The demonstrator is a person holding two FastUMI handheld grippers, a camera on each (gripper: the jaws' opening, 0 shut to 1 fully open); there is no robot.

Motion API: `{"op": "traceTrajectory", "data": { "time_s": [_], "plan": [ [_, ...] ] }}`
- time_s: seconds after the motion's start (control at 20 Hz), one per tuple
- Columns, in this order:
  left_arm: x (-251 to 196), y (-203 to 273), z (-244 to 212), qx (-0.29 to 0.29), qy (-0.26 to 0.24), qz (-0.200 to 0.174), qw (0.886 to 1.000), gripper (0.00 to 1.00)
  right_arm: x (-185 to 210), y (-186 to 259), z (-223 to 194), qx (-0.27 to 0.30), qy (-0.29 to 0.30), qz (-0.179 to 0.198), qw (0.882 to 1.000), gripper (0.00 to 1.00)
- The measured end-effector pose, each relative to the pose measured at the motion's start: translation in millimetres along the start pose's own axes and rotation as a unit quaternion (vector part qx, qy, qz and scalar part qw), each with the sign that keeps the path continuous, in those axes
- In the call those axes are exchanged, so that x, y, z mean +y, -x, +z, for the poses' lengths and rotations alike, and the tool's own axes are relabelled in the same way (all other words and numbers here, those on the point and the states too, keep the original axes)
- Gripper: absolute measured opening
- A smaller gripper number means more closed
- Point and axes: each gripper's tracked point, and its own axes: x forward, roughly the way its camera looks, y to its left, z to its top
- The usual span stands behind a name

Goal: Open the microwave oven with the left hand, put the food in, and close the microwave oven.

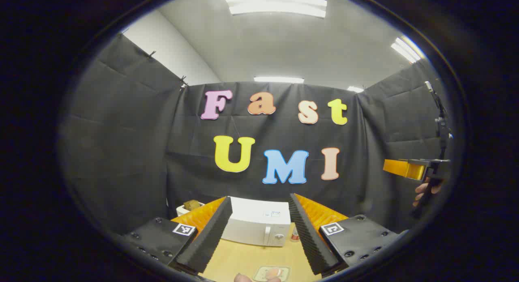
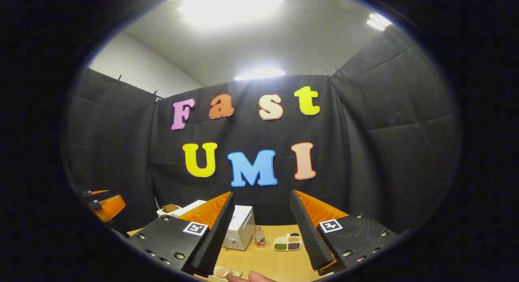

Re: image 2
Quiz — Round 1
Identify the white divided dish of beans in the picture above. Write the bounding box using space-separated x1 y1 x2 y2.
273 233 302 252

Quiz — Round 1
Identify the white speckled square plate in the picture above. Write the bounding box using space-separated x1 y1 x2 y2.
213 266 243 280

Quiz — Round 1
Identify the clear plastic bottle red label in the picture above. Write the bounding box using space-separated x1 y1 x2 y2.
253 225 266 248

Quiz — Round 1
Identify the ceiling light panel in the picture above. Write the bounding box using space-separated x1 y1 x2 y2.
233 68 286 81
366 13 393 32
177 0 285 29

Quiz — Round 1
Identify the white microwave oven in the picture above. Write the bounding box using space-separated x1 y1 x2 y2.
174 199 256 251

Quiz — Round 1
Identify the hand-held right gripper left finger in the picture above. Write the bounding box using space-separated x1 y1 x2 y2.
127 191 236 278

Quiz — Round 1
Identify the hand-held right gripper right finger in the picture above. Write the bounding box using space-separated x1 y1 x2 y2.
289 189 403 277

